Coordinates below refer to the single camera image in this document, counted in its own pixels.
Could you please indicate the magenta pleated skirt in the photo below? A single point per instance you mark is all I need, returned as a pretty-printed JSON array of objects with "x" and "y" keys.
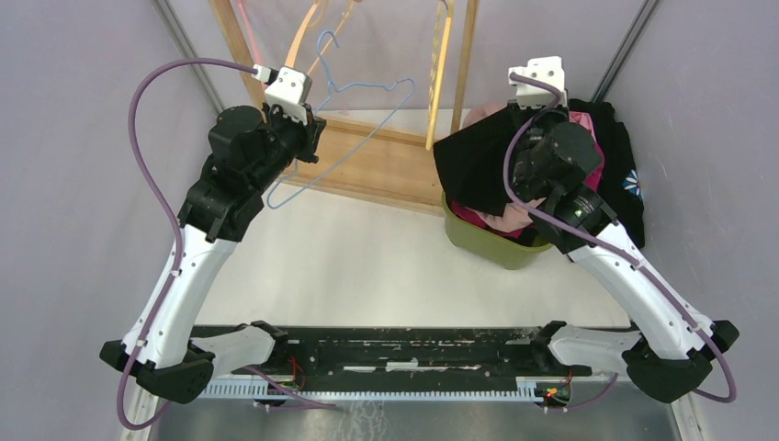
[{"x": 528, "y": 234}]

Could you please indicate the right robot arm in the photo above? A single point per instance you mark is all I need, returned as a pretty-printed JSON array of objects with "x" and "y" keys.
[{"x": 671, "y": 347}]

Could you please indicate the pink plastic hanger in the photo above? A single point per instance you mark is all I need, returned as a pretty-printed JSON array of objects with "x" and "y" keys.
[{"x": 256, "y": 55}]

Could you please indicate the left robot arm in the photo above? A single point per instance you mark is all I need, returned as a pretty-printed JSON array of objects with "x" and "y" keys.
[{"x": 250, "y": 148}]

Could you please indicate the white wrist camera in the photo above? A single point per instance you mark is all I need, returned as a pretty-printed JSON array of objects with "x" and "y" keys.
[
  {"x": 539, "y": 83},
  {"x": 289, "y": 88}
]

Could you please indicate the light pink skirt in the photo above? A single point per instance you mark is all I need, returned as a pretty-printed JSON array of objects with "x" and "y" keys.
[{"x": 515, "y": 217}]

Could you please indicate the black garment pile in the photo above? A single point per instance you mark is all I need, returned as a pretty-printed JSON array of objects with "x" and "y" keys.
[{"x": 619, "y": 185}]

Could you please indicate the dark striped garment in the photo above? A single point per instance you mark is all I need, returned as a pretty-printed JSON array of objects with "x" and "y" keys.
[{"x": 469, "y": 161}]

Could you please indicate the wooden clothes rack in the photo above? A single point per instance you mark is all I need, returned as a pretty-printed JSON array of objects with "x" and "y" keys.
[{"x": 384, "y": 172}]

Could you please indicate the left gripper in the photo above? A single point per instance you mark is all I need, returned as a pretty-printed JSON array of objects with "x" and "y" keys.
[{"x": 310, "y": 133}]

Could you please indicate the pink cloth on pile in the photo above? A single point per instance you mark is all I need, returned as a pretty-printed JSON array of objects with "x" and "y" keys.
[{"x": 584, "y": 119}]

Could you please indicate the olive green plastic basket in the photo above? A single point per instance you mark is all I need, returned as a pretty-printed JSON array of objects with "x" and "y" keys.
[{"x": 499, "y": 250}]

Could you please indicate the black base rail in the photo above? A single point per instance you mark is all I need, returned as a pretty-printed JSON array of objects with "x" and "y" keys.
[{"x": 396, "y": 359}]

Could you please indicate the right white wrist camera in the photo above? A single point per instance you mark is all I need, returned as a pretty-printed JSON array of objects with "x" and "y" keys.
[{"x": 539, "y": 83}]

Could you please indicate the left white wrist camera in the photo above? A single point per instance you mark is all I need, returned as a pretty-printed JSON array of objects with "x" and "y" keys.
[{"x": 289, "y": 88}]

